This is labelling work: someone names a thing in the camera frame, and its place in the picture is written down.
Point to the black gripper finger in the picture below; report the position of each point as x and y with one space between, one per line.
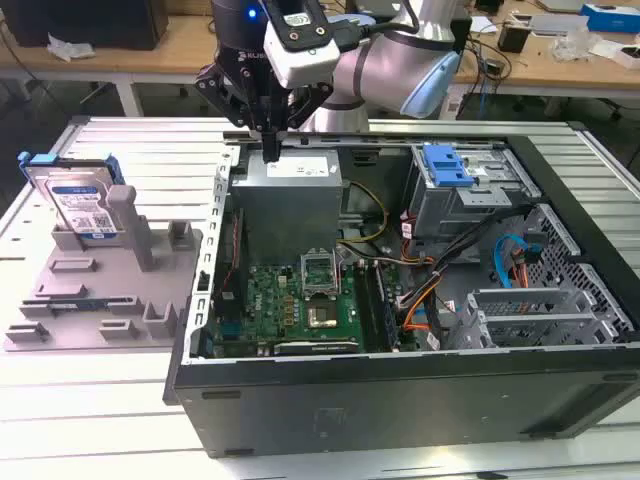
220 95
310 102

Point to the hard disk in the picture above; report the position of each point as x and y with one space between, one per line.
75 200

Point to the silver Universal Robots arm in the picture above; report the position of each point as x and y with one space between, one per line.
380 65

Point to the metal disk bay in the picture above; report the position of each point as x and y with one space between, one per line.
525 320

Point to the wooden desk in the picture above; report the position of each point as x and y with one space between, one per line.
550 70
150 55

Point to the grey power supply unit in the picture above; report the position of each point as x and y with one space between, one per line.
285 210

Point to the blue plastic latch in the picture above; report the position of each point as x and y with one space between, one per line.
442 167

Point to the black computer tower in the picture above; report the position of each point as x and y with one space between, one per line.
85 25

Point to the crumpled white plastic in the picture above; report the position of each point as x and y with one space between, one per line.
70 47

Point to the metal drive cage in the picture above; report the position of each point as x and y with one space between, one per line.
450 210

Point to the white paper sheet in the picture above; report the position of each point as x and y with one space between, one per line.
484 24

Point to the green motherboard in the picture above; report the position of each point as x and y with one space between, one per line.
270 300

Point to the black RAM slot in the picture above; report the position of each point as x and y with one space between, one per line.
372 305
365 305
381 305
389 305

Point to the small black box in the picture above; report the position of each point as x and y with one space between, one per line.
512 39

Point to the CPU socket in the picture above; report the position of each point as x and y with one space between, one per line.
322 316

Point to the grey parts rack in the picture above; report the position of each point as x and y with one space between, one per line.
115 290

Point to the black graphics card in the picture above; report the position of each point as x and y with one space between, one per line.
315 347

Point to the thin blue RAM stick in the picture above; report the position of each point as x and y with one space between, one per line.
75 304

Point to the flat grey device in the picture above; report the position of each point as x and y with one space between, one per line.
560 24

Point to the clear plastic bags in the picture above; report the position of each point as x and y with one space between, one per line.
575 42

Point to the blue cardboard box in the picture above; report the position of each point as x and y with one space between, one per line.
610 17

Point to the white open box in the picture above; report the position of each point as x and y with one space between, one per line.
620 52

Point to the black PC case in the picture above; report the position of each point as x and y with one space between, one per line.
400 410

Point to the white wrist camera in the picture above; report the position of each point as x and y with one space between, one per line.
305 55

